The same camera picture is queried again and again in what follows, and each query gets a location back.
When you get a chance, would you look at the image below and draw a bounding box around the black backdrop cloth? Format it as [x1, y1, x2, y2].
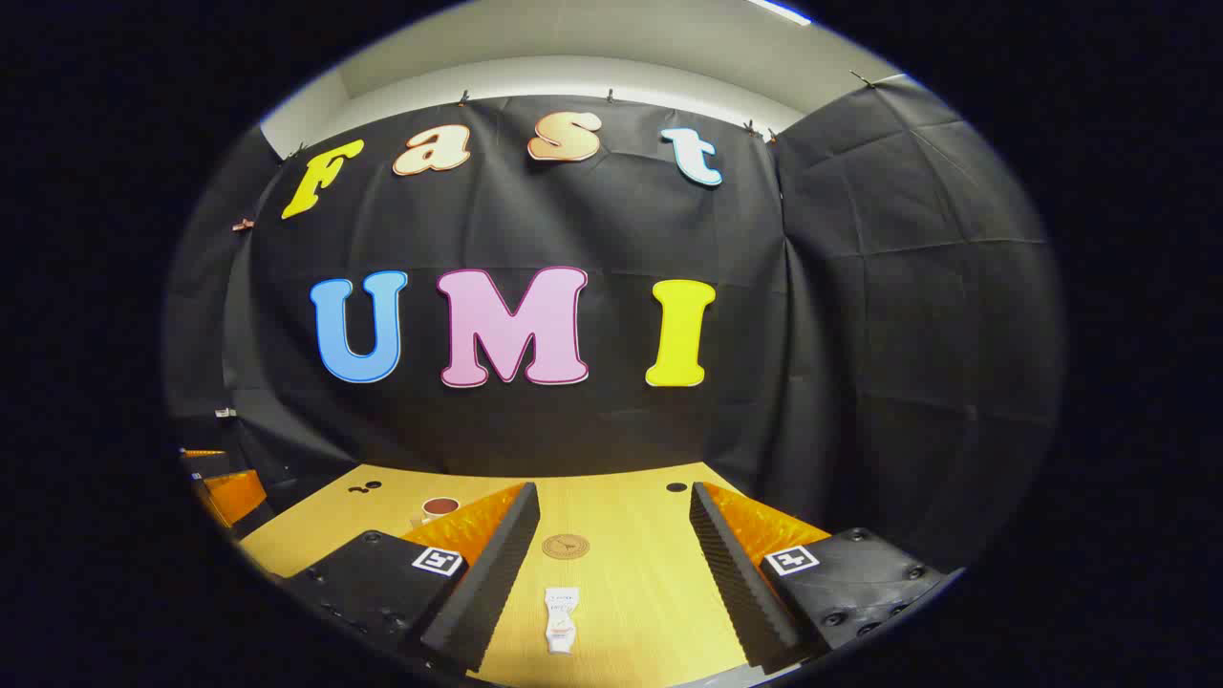
[161, 75, 1066, 574]

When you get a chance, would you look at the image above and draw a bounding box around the wooden desktop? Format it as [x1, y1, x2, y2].
[239, 462, 832, 688]

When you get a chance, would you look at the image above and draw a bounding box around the white toothpaste tube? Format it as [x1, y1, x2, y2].
[544, 587, 582, 656]

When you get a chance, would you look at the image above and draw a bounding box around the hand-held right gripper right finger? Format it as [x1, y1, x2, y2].
[689, 481, 957, 674]

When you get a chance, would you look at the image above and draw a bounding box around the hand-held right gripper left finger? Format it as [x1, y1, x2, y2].
[282, 481, 542, 675]

